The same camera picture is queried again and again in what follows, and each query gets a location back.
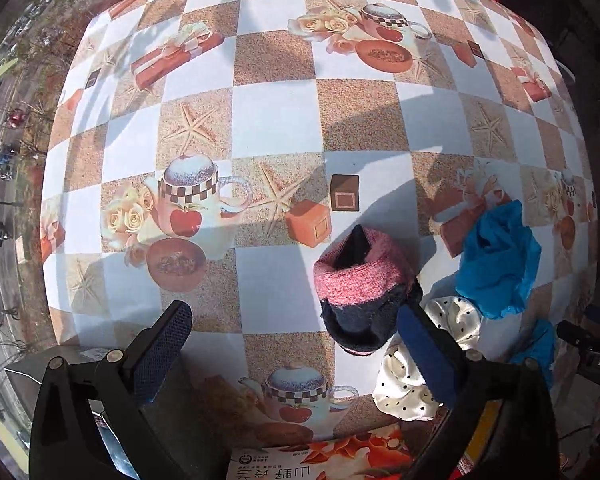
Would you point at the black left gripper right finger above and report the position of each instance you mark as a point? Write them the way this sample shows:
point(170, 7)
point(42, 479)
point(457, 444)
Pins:
point(459, 383)

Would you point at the checkered patterned tablecloth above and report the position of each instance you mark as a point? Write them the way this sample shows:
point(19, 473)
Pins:
point(210, 151)

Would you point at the pink and navy sock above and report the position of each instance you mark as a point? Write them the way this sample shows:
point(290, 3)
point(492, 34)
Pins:
point(361, 282)

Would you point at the cream polka dot scrunchie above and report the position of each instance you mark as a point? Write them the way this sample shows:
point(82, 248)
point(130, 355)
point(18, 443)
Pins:
point(400, 389)

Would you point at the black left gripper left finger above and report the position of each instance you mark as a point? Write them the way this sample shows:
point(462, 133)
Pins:
point(126, 384)

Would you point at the dark blue fabric scrunchie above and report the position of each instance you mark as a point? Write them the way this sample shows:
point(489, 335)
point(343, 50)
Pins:
point(498, 268)

